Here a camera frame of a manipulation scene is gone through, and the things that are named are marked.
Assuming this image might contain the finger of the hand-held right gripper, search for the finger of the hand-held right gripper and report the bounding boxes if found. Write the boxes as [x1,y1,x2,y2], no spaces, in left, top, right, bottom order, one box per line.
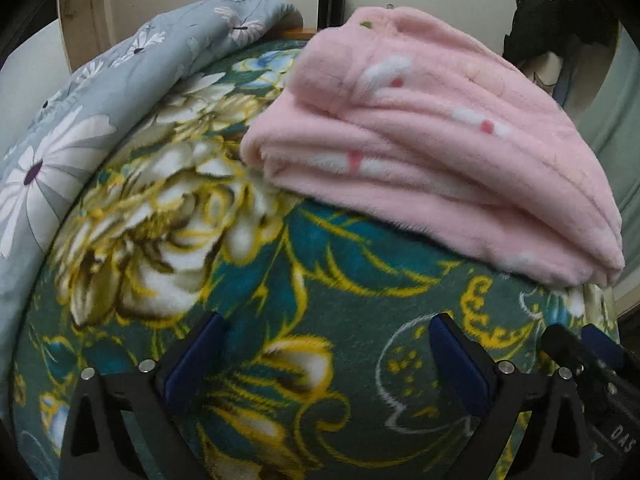
[542,324,608,391]
[581,324,627,377]

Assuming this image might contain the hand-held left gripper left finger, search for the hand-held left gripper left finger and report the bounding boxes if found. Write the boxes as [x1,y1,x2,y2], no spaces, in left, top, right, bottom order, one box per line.
[59,311,231,480]

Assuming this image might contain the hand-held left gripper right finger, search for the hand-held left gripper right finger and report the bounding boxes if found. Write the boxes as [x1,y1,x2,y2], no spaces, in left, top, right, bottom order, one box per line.
[429,311,593,480]

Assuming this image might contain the pink fleece garment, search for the pink fleece garment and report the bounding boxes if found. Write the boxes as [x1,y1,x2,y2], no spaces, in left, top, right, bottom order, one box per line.
[240,5,627,288]

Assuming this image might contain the green floral blanket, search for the green floral blanket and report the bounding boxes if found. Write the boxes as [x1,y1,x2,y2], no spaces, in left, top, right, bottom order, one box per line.
[10,37,621,480]

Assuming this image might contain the grey-green cloth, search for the grey-green cloth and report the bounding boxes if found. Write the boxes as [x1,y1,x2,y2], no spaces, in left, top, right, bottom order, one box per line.
[587,25,640,221]

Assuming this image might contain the grey-blue daisy print quilt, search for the grey-blue daisy print quilt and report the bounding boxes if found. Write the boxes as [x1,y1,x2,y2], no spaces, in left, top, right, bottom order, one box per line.
[0,0,301,356]

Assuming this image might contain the black hanging clothing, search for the black hanging clothing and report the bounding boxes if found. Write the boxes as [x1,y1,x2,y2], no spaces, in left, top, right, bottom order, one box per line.
[502,0,621,78]

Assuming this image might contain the beige wooden board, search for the beige wooden board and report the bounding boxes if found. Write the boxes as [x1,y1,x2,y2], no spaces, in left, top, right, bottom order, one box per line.
[56,0,113,72]

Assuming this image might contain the black cylinder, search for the black cylinder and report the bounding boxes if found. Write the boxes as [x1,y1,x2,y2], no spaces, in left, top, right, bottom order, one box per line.
[318,0,347,31]

